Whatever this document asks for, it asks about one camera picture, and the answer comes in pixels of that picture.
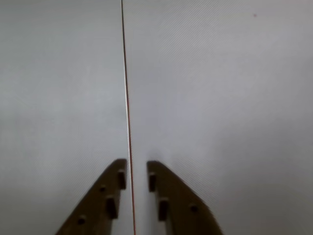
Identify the thin red white wire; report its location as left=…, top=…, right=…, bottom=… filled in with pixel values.
left=0, top=0, right=135, bottom=235

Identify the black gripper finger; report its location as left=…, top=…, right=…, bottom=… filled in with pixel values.
left=146, top=160, right=224, bottom=235
left=55, top=158, right=128, bottom=235

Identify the grey foam mat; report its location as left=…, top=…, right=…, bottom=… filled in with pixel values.
left=121, top=0, right=313, bottom=235

